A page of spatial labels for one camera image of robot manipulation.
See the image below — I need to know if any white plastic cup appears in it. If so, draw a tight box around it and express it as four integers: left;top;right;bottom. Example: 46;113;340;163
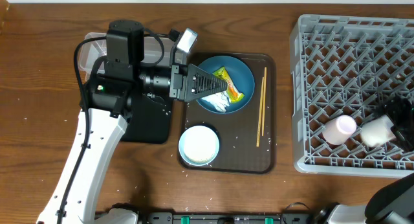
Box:
360;115;396;147

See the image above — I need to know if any yellow snack wrapper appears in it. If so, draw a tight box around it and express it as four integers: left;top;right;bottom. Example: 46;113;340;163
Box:
213;66;245;104

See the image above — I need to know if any light blue bowl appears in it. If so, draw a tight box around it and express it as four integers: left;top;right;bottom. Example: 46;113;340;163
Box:
179;126;220;166

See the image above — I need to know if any pink plastic cup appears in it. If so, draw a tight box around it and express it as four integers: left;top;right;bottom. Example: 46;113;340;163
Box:
322;115;357;145

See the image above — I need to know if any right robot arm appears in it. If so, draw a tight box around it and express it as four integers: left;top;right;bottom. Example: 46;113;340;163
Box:
313;96;413;223

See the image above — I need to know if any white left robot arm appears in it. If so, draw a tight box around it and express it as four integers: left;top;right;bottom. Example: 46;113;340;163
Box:
38;20;227;223

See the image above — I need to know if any grey dishwasher rack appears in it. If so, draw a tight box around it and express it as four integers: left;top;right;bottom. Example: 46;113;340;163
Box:
290;14;413;178

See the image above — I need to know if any dark blue plate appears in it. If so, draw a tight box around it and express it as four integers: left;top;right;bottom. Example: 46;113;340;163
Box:
197;56;256;114

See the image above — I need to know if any black plastic tray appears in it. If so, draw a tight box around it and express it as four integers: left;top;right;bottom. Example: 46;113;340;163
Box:
121;95;173;144

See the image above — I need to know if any wooden chopstick right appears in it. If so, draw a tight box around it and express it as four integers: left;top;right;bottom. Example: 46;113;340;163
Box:
261;67;267;137

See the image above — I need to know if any wooden chopstick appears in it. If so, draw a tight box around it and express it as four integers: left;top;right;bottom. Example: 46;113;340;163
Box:
261;67;267;137
256;77;264;148

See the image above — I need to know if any brown serving tray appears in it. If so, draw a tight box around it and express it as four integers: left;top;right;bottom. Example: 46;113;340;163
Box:
182;52;276;174

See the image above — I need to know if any wooden chopstick left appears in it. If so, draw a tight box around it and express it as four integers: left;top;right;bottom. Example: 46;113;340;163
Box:
256;77;264;148

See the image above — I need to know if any clear plastic bin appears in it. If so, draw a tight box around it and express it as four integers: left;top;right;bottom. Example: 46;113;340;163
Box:
78;32;187;91

